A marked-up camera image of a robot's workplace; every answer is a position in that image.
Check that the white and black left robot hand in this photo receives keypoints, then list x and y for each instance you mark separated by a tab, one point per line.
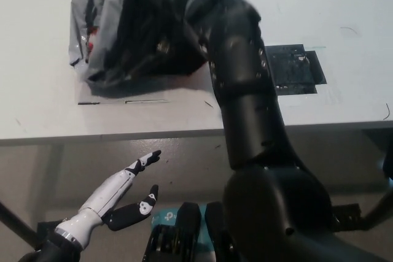
104	200

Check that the black plastic bag grey inside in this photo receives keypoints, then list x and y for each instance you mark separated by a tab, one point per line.
122	29

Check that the red green coffee bean bag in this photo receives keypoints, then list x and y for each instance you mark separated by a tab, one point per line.
92	30

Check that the black slanted table leg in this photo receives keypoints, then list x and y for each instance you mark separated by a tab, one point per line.
15	222
380	206

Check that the thin black tape strip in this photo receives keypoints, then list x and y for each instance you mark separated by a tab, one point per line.
89	103

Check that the black tape patch on table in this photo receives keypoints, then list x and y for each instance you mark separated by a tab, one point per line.
291	71

